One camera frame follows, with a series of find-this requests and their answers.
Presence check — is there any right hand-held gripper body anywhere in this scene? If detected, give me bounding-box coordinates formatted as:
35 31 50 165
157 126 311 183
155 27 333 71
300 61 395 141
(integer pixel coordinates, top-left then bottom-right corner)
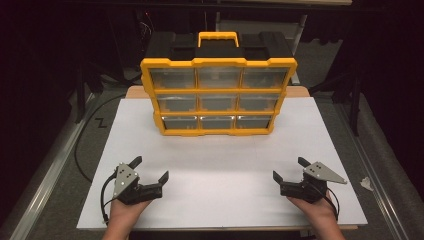
280 161 348 204

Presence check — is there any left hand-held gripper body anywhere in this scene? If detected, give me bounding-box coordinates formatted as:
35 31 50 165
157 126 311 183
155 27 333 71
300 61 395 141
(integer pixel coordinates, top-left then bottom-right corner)
112 162 164 206

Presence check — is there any person's right hand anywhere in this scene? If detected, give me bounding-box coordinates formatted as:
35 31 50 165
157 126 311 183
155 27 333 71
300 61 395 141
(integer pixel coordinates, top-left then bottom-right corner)
287 194 339 231

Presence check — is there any person's left hand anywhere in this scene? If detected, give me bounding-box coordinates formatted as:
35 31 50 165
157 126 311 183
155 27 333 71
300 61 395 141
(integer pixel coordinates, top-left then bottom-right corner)
108 199 153 231

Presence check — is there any crumpled white paper scrap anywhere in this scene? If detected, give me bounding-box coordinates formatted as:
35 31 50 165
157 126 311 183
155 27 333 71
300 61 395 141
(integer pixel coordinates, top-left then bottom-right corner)
359 176 375 192

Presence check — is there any dark metal stand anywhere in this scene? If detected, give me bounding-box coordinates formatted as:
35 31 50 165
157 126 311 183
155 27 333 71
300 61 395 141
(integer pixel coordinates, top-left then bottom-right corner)
73 56 104 124
309 59 364 137

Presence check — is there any yellow and black organizer cabinet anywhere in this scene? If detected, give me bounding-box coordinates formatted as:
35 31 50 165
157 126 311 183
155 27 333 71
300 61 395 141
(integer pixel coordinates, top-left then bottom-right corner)
139 31 298 137

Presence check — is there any set of clear plastic drawers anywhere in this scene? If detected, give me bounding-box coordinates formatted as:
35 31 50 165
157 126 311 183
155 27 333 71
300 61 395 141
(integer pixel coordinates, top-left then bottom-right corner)
149 67 290 130

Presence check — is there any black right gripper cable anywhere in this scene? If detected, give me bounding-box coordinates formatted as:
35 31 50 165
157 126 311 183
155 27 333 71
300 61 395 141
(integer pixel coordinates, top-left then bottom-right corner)
324 188 341 222

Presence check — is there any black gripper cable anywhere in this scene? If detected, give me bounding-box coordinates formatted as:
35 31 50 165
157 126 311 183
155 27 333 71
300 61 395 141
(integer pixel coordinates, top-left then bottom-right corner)
324 188 341 222
99 172 118 226

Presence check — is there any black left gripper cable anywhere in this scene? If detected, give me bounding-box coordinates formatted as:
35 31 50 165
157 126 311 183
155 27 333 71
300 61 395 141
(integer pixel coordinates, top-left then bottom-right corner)
99 172 118 226

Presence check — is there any long black floor cable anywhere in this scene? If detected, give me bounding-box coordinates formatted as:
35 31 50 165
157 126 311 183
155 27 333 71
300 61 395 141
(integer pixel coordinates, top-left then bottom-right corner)
74 93 128 184

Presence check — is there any metal floor rail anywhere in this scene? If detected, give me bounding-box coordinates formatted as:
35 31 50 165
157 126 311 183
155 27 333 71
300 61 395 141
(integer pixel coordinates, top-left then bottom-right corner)
336 103 409 240
8 93 96 240

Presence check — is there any white metal frame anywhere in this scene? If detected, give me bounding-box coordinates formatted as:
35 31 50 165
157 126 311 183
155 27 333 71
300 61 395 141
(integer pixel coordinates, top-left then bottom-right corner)
214 11 308 86

